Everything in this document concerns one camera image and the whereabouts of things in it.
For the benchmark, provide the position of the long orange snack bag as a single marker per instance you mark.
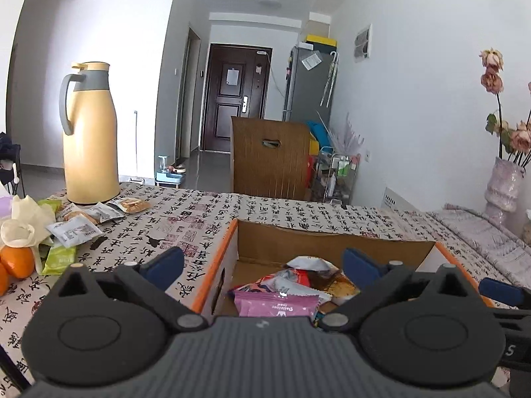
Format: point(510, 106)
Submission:
point(342, 290)

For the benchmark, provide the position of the purple white tissue pack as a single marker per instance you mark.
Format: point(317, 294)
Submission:
point(4, 209)

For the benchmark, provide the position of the grey patterned blanket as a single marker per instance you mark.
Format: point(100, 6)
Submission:
point(477, 236)

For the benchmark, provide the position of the dark brown entrance door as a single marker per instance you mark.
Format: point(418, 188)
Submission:
point(224, 124)

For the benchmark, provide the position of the grey refrigerator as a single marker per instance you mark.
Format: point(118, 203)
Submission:
point(307, 91)

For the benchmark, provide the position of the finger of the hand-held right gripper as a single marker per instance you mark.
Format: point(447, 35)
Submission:
point(500, 292)
point(518, 321)

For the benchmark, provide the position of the pink white tall vase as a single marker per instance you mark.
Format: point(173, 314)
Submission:
point(504, 186)

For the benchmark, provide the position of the brown biscuit packet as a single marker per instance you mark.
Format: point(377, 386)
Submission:
point(74, 214)
point(130, 206)

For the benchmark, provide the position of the red printed cardboard box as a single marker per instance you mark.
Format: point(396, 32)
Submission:
point(290, 240)

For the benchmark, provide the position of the white folded umbrella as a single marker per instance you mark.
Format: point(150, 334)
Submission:
point(330, 78)

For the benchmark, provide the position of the brown wooden chair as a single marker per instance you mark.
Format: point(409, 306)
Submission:
point(269, 170)

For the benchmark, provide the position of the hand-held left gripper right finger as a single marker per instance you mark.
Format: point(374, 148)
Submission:
point(361, 265)

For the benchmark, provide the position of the white paper notice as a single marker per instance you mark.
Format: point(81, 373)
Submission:
point(232, 76)

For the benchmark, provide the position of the white blue-print sachet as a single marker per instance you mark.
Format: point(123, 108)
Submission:
point(74, 231)

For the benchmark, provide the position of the dark cloth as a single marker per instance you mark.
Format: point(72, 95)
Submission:
point(8, 149)

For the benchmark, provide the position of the grey side door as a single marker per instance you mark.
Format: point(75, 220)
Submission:
point(188, 99)

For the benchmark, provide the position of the white wall heater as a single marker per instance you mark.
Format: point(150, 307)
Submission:
point(398, 200)

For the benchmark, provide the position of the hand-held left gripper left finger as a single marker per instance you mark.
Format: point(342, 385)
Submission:
point(166, 265)

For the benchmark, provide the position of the white wall panel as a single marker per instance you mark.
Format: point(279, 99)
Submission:
point(362, 44)

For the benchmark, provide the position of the grey white sachet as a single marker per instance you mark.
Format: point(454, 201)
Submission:
point(103, 212)

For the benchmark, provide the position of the pale dried pampas grass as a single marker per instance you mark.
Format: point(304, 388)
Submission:
point(348, 137)

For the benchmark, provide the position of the round ceiling lamp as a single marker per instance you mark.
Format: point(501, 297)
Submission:
point(270, 1)

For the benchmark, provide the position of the white crumpled plastic bag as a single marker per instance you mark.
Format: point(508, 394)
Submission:
point(25, 224)

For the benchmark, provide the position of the blue plastic basin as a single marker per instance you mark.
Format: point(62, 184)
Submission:
point(319, 134)

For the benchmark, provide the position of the grey white snack packet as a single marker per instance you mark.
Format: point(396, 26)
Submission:
point(290, 287)

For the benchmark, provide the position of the white packet with brown label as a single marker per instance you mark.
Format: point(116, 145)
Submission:
point(309, 263)

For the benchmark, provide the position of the yellow box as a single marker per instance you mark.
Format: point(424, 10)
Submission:
point(319, 40)

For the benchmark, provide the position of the orange fruit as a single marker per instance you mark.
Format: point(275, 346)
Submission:
point(2, 280)
point(16, 263)

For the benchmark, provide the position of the red snack packet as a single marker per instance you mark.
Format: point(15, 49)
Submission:
point(305, 277)

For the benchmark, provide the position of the yellow thermos jug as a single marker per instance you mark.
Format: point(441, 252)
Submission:
point(91, 153)

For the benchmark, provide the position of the dried pink rose bouquet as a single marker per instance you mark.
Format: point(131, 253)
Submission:
point(491, 78)

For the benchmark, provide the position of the purple snack packet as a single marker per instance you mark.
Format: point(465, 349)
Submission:
point(278, 304)

